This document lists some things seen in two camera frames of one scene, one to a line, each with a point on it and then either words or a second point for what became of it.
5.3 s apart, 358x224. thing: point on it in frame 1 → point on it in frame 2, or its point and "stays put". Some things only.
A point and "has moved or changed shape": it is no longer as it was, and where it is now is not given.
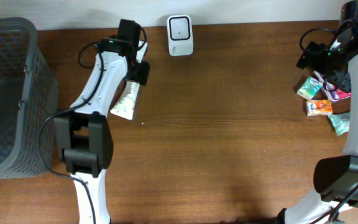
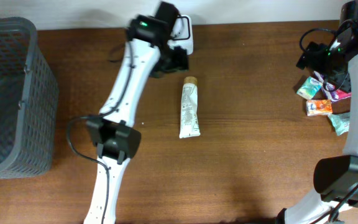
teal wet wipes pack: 340,121 stays put
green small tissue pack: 309,88 stays put
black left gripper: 144,73 → 167,69
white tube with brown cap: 125,106 has moved or changed shape
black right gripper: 339,80 stays put
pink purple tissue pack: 332,92 stays put
